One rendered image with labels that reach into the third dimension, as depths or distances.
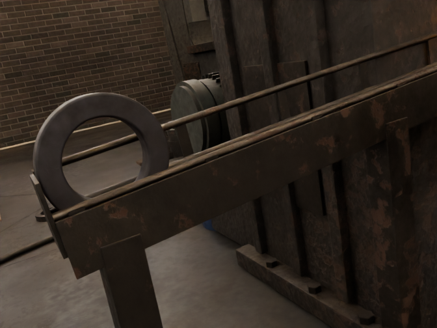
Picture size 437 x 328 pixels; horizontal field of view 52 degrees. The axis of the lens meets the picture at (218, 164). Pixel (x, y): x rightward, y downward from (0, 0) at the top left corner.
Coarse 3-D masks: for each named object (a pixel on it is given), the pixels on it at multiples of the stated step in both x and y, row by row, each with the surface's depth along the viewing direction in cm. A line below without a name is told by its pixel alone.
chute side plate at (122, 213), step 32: (384, 96) 82; (416, 96) 86; (320, 128) 76; (352, 128) 79; (384, 128) 83; (224, 160) 68; (256, 160) 70; (288, 160) 73; (320, 160) 77; (160, 192) 63; (192, 192) 66; (224, 192) 68; (256, 192) 71; (64, 224) 58; (96, 224) 60; (128, 224) 62; (160, 224) 64; (192, 224) 67; (96, 256) 60
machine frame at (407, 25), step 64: (256, 0) 119; (320, 0) 101; (384, 0) 92; (256, 64) 132; (320, 64) 104; (384, 64) 95; (256, 128) 140; (320, 192) 120; (256, 256) 158; (320, 256) 130
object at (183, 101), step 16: (192, 80) 206; (208, 80) 208; (176, 96) 213; (192, 96) 198; (208, 96) 198; (176, 112) 218; (192, 112) 201; (224, 112) 200; (192, 128) 206; (208, 128) 196; (224, 128) 201; (192, 144) 211; (208, 144) 200; (176, 160) 246; (240, 208) 175; (224, 224) 192; (240, 224) 178; (240, 240) 182
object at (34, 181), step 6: (36, 180) 58; (36, 186) 56; (36, 192) 60; (42, 192) 57; (42, 198) 57; (42, 204) 57; (48, 210) 57; (48, 216) 57; (48, 222) 60; (54, 222) 58; (54, 228) 58; (54, 234) 58; (60, 240) 58; (60, 246) 59; (60, 252) 59
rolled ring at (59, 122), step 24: (96, 96) 60; (120, 96) 62; (48, 120) 58; (72, 120) 59; (120, 120) 65; (144, 120) 64; (48, 144) 58; (144, 144) 65; (48, 168) 58; (144, 168) 66; (48, 192) 59; (72, 192) 60
